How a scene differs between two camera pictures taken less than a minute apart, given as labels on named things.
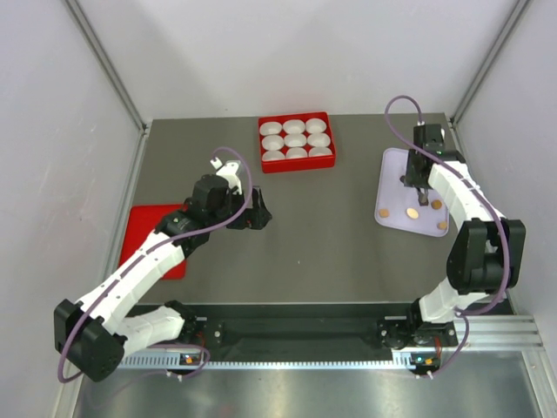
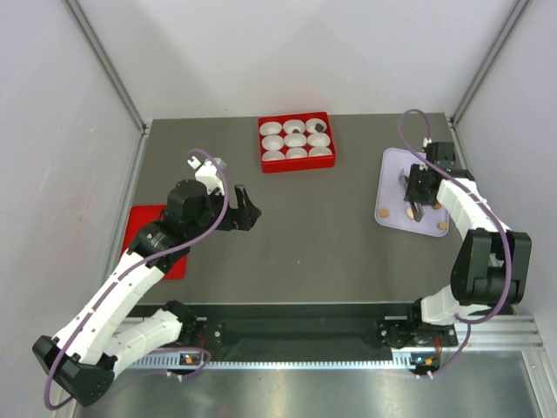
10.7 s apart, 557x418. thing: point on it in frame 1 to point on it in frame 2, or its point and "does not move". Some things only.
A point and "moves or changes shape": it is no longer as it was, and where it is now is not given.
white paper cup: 297,151 does not move
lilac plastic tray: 399,205 does not move
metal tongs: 426,191 moves or changes shape
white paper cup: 271,128 does not move
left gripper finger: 258,199 to 239,191
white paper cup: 273,155 does not move
